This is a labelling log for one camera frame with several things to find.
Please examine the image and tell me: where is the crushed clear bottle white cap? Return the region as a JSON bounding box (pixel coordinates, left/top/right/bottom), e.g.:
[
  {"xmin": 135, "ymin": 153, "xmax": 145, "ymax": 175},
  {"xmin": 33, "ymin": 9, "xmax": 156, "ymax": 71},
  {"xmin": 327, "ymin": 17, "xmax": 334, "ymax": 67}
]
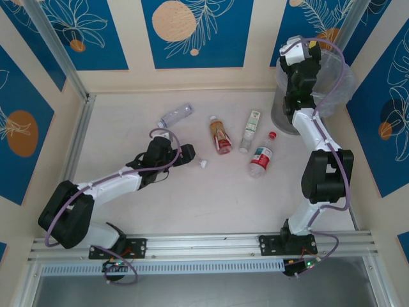
[{"xmin": 190, "ymin": 155, "xmax": 208, "ymax": 169}]

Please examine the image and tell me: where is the orange tea bottle white cap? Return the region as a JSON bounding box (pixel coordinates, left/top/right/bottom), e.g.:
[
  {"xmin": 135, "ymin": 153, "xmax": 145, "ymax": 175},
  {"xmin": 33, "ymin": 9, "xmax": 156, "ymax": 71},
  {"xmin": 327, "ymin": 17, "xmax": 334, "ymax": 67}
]
[{"xmin": 208, "ymin": 115, "xmax": 233, "ymax": 156}]

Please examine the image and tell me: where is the red cap water bottle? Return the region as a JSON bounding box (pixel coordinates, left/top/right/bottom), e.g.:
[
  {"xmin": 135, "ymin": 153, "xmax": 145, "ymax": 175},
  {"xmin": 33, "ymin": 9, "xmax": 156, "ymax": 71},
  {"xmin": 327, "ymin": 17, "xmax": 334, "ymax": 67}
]
[{"xmin": 249, "ymin": 130, "xmax": 278, "ymax": 178}]

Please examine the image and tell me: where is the grey mesh waste bin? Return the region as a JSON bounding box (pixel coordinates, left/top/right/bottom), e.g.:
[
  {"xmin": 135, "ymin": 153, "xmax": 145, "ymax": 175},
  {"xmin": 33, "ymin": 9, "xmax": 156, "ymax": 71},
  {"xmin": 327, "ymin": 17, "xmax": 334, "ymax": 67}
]
[{"xmin": 270, "ymin": 88, "xmax": 307, "ymax": 135}]

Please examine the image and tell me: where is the clear bluish plastic bottle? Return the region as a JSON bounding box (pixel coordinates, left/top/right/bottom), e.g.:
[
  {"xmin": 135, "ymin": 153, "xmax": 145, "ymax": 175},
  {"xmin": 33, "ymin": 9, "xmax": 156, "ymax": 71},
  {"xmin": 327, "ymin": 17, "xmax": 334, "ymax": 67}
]
[{"xmin": 158, "ymin": 102, "xmax": 195, "ymax": 128}]

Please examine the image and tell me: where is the white green label bottle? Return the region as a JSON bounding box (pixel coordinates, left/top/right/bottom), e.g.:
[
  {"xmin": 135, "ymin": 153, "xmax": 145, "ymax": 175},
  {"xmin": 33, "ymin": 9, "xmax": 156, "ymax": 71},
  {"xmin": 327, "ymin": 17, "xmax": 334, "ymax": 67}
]
[{"xmin": 239, "ymin": 110, "xmax": 262, "ymax": 153}]

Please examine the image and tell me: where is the aluminium table edge profile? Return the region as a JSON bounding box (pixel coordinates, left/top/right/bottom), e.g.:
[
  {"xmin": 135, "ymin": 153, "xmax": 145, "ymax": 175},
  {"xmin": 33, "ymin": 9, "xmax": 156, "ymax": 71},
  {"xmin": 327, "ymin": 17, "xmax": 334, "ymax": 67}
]
[
  {"xmin": 346, "ymin": 204, "xmax": 362, "ymax": 231},
  {"xmin": 59, "ymin": 94, "xmax": 96, "ymax": 201}
]

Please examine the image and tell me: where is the black controller board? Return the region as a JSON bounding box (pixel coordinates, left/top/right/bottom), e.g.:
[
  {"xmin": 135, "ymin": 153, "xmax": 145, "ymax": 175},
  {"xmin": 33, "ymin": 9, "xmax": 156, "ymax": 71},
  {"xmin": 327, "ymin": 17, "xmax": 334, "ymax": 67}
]
[
  {"xmin": 282, "ymin": 257, "xmax": 322, "ymax": 278},
  {"xmin": 102, "ymin": 260, "xmax": 128, "ymax": 274}
]

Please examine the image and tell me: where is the aluminium frame post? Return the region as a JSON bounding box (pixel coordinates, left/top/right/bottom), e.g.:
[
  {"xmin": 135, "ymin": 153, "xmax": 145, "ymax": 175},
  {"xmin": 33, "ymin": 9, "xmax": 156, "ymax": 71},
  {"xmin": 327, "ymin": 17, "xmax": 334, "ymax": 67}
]
[
  {"xmin": 330, "ymin": 0, "xmax": 376, "ymax": 61},
  {"xmin": 20, "ymin": 0, "xmax": 96, "ymax": 103}
]

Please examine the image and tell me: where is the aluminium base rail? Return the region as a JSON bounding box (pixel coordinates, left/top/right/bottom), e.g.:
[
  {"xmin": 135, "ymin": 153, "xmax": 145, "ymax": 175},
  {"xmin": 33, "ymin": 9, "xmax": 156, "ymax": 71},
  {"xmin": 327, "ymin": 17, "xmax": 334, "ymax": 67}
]
[{"xmin": 27, "ymin": 232, "xmax": 374, "ymax": 262}]

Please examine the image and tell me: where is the grey slotted cable duct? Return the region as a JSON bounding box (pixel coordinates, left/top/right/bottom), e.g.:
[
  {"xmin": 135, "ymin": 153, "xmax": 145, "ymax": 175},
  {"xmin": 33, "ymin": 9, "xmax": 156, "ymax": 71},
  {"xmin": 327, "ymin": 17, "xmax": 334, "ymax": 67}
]
[{"xmin": 40, "ymin": 258, "xmax": 285, "ymax": 276}]

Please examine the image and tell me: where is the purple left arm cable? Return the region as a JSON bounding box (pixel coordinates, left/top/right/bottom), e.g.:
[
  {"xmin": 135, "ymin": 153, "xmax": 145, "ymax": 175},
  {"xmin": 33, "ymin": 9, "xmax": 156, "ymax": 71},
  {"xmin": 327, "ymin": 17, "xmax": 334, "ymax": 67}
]
[{"xmin": 44, "ymin": 127, "xmax": 180, "ymax": 287}]

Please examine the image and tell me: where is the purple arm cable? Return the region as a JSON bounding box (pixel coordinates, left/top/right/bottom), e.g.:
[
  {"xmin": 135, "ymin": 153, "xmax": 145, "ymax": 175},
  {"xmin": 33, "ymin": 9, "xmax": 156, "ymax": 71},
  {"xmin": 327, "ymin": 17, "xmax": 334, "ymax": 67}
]
[
  {"xmin": 281, "ymin": 37, "xmax": 351, "ymax": 279},
  {"xmin": 44, "ymin": 127, "xmax": 180, "ymax": 287}
]

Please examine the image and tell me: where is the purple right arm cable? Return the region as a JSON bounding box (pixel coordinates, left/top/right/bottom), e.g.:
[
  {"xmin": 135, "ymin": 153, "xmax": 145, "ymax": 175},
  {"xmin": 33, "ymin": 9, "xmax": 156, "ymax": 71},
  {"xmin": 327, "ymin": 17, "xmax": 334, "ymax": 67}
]
[{"xmin": 281, "ymin": 37, "xmax": 351, "ymax": 279}]

